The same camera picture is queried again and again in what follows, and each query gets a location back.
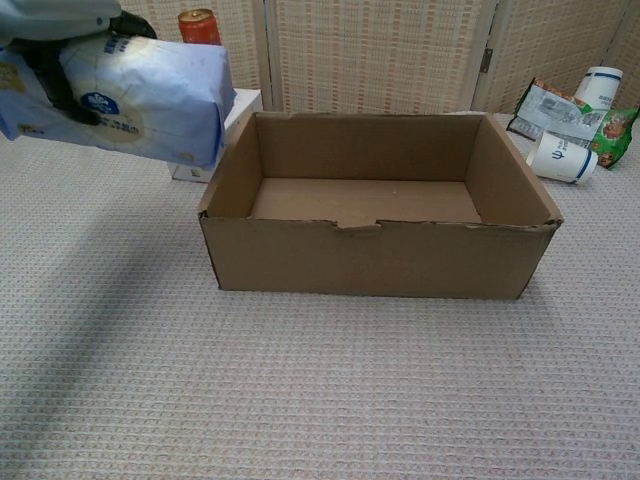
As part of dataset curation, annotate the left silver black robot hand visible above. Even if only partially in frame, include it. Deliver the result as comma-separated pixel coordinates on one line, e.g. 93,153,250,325
0,0,159,126

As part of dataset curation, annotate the blue white pouch bag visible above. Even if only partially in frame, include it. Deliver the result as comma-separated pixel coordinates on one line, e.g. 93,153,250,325
0,33,237,169

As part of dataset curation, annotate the cardboard box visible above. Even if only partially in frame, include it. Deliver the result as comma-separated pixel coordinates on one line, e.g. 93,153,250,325
197,111,565,300

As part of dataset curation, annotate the orange drink can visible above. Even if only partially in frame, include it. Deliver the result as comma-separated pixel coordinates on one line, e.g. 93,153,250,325
178,8,223,47

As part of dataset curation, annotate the white red product box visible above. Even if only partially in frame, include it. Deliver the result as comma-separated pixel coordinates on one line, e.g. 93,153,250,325
169,87,264,183

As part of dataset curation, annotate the woven folding screen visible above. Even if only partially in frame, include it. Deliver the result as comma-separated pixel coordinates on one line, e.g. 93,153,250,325
118,0,640,117

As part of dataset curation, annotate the beige woven tablecloth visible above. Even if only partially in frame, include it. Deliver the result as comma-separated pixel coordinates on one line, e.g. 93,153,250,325
0,110,640,480

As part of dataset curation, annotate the white paper cup blue band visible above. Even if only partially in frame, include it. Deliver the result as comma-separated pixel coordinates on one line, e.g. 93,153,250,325
525,130,600,185
572,66,625,111

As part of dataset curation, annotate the green snack bag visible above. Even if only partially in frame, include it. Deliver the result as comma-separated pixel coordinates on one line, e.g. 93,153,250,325
506,76,640,170

